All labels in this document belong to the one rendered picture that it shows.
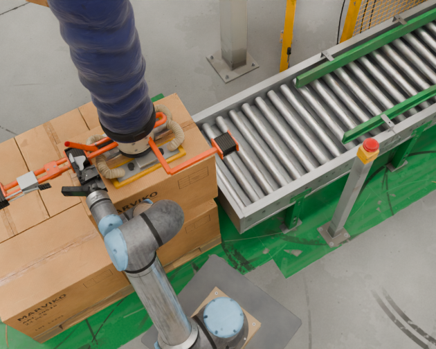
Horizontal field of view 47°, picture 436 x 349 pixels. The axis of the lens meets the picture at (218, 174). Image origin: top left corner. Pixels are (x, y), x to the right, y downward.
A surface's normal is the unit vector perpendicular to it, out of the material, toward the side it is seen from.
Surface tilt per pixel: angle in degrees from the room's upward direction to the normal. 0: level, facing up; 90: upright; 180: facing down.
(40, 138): 0
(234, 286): 0
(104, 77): 99
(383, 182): 0
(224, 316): 8
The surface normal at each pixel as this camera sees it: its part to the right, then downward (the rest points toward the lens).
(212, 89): -0.04, -0.48
